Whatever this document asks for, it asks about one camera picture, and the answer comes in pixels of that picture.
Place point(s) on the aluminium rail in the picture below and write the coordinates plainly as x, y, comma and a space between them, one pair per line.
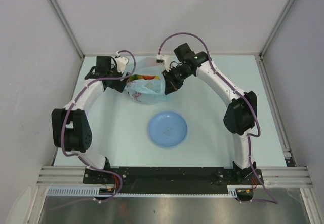
274, 177
283, 138

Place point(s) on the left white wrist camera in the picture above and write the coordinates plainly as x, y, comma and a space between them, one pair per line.
121, 62

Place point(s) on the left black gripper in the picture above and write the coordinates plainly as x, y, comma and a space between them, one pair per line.
119, 85

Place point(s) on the aluminium front rail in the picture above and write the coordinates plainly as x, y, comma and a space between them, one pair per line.
274, 177

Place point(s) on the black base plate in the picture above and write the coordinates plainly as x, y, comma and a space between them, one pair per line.
174, 180

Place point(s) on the aluminium corner post left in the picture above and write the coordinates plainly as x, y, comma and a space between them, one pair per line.
66, 27

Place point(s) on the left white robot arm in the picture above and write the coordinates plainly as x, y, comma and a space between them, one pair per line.
71, 129

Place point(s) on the aluminium corner post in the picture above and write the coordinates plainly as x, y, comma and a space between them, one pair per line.
278, 24
66, 27

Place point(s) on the blue plastic plate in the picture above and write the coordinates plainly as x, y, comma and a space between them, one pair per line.
167, 129

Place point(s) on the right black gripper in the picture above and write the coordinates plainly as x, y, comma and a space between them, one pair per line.
171, 84

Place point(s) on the light blue printed plastic bag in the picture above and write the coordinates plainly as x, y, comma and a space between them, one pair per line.
147, 91

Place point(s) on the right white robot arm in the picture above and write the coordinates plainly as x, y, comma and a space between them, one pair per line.
240, 118

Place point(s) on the white slotted cable duct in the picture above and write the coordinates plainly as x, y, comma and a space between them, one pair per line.
77, 191

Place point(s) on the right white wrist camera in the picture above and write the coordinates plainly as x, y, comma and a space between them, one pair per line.
165, 60

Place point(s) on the green yellow fake citrus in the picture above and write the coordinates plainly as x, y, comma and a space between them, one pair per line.
134, 77

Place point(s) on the aluminium right side rail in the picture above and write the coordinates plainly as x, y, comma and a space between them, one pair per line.
283, 138

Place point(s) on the orange fake persimmon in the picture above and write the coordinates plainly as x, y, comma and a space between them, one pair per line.
146, 77

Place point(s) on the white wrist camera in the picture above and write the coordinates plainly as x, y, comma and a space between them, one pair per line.
121, 62
165, 60

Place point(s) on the aluminium corner post right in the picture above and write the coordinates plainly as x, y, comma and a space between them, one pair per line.
278, 24

